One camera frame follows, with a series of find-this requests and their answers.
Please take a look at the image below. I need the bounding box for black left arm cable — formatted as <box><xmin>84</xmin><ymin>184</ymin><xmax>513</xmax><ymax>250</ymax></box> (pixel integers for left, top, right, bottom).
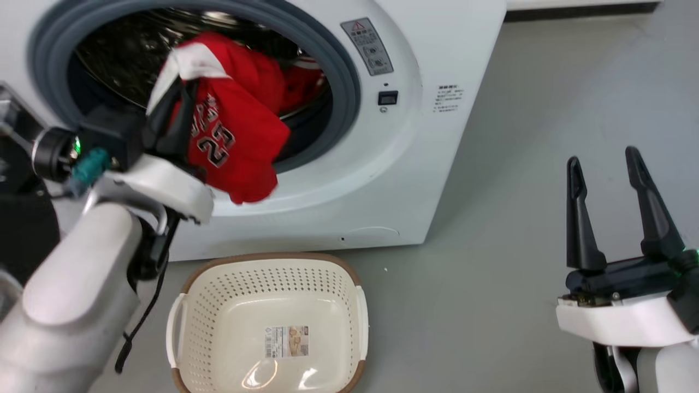
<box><xmin>114</xmin><ymin>210</ymin><xmax>182</xmax><ymax>375</ymax></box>

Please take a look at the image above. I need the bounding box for small printed text label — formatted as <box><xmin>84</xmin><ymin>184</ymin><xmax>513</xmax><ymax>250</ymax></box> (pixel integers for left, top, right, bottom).
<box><xmin>434</xmin><ymin>84</ymin><xmax>465</xmax><ymax>114</ymax></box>

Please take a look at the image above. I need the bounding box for teal cable connector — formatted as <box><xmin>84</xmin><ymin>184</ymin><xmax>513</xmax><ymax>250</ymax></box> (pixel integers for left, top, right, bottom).
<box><xmin>68</xmin><ymin>146</ymin><xmax>111</xmax><ymax>198</ymax></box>

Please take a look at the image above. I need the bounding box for red number 23 basketball jersey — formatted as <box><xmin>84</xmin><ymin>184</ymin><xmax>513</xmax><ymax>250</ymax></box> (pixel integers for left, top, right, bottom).
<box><xmin>146</xmin><ymin>31</ymin><xmax>292</xmax><ymax>206</ymax></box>

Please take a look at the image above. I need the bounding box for paper product label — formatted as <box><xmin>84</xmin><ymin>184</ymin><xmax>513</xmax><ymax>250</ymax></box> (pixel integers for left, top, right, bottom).
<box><xmin>264</xmin><ymin>325</ymin><xmax>310</xmax><ymax>360</ymax></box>

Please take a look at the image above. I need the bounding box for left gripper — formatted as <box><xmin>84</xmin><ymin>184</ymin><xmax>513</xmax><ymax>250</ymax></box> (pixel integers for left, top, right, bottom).
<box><xmin>32</xmin><ymin>76</ymin><xmax>215</xmax><ymax>225</ymax></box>

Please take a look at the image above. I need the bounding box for grey warning sticker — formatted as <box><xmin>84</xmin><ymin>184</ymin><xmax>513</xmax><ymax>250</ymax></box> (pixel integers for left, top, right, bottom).
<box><xmin>340</xmin><ymin>17</ymin><xmax>394</xmax><ymax>76</ymax></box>

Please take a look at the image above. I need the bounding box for dark glass washing machine door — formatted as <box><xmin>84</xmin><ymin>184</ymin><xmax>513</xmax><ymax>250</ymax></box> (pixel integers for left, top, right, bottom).
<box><xmin>0</xmin><ymin>82</ymin><xmax>62</xmax><ymax>287</ymax></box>

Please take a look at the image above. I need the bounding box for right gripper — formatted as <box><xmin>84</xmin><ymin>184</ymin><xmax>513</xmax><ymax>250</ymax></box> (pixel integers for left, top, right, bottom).
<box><xmin>556</xmin><ymin>146</ymin><xmax>699</xmax><ymax>348</ymax></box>

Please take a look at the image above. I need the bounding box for white front-load washing machine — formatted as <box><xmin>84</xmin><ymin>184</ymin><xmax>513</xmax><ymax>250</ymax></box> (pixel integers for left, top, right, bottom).
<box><xmin>0</xmin><ymin>0</ymin><xmax>508</xmax><ymax>262</ymax></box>

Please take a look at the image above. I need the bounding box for steel washing machine drum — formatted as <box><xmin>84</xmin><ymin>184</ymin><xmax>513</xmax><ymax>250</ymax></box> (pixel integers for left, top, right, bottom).
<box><xmin>74</xmin><ymin>8</ymin><xmax>334</xmax><ymax>122</ymax></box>

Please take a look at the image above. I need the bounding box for grey rubber door gasket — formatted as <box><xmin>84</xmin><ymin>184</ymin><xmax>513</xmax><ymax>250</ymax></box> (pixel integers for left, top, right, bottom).
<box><xmin>27</xmin><ymin>0</ymin><xmax>362</xmax><ymax>175</ymax></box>

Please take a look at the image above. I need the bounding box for black wall baseboard strip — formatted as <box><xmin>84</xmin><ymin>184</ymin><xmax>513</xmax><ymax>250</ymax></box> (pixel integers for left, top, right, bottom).
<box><xmin>503</xmin><ymin>2</ymin><xmax>662</xmax><ymax>23</ymax></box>

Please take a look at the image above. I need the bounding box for cream perforated laundry basket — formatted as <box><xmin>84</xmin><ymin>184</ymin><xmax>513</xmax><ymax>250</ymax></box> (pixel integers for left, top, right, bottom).
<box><xmin>165</xmin><ymin>252</ymin><xmax>370</xmax><ymax>393</ymax></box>

